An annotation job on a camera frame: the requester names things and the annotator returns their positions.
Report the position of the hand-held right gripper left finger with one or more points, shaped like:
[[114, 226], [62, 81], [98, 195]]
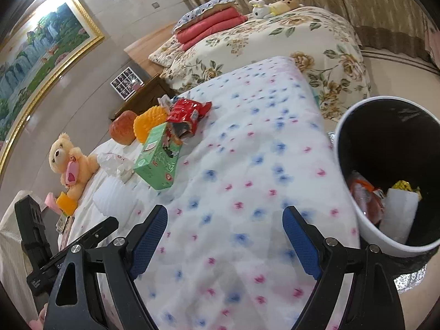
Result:
[[147, 237]]

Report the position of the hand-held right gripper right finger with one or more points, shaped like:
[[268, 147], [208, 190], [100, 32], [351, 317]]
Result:
[[302, 244]]

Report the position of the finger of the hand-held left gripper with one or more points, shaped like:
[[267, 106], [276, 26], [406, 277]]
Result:
[[99, 228]]

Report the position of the white foam fruit net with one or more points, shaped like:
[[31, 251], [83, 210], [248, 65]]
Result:
[[111, 196]]

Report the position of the green carton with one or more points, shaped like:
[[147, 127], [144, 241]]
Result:
[[154, 165]]

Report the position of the orange snack packet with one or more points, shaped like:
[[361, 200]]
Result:
[[364, 196]]

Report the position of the white foam sheet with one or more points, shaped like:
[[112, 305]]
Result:
[[398, 209]]

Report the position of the orange foam fruit net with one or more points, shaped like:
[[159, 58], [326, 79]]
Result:
[[147, 123]]

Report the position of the yellow green snack packet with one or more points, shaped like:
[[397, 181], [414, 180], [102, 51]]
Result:
[[405, 186]]

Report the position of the red snack packet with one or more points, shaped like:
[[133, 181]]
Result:
[[182, 110]]

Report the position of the white trash bin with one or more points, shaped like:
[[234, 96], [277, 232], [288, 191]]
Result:
[[395, 137]]

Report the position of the person's left hand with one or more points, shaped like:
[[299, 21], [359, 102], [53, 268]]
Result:
[[39, 320]]

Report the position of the pink paper piece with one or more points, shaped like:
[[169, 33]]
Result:
[[51, 201]]

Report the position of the small printed packet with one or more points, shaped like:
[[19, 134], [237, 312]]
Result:
[[64, 227]]

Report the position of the cream teddy bear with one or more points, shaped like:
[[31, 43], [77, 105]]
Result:
[[60, 151]]

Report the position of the white spotted blanket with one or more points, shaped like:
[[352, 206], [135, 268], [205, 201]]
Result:
[[240, 178]]

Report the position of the red apple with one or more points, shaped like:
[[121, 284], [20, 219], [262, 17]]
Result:
[[122, 127]]

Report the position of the wooden nightstand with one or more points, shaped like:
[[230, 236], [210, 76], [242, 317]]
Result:
[[151, 92]]

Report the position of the small pink card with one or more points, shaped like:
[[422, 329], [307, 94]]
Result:
[[136, 85]]

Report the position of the teal cloth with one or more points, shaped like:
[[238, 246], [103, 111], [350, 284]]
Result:
[[313, 92]]

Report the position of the gold framed landscape painting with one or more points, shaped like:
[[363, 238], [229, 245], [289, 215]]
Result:
[[41, 51]]

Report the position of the floral pillow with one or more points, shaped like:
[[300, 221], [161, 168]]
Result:
[[165, 55]]

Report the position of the wooden headboard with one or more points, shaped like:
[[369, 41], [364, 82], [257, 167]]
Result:
[[147, 48]]

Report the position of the floral bed cover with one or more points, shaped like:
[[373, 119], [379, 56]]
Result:
[[275, 37]]

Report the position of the folded pink blanket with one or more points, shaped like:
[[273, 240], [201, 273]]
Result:
[[213, 24]]

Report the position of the blue white dotted pillow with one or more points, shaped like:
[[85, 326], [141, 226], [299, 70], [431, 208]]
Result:
[[202, 12]]

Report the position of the white rabbit plush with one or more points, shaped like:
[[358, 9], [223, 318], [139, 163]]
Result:
[[259, 10]]

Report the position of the yellow plush toy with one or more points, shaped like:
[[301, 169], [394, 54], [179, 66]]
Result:
[[285, 5]]

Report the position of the pink heart print cover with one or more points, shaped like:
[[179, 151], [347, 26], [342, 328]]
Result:
[[433, 37]]

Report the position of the photo grid frame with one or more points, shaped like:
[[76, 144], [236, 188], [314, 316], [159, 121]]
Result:
[[122, 82]]

